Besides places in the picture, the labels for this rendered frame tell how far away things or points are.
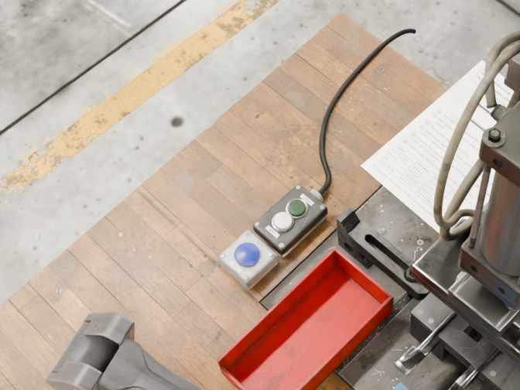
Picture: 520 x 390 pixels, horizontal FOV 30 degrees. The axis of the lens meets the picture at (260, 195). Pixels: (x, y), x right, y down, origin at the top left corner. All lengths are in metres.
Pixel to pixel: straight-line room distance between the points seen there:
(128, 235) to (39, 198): 1.18
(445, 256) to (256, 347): 0.36
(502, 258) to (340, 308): 0.46
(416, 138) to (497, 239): 0.60
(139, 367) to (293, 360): 0.46
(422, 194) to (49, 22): 1.78
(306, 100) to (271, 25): 1.27
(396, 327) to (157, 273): 0.39
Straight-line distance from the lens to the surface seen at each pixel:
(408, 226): 1.57
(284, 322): 1.50
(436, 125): 1.66
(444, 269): 1.27
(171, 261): 1.57
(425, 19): 2.95
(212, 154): 1.65
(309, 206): 1.55
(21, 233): 2.73
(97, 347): 1.12
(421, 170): 1.62
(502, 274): 1.13
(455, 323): 1.41
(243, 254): 1.52
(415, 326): 1.45
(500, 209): 1.02
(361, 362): 1.48
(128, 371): 1.06
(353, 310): 1.50
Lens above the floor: 2.30
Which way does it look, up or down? 61 degrees down
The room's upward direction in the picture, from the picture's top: 12 degrees counter-clockwise
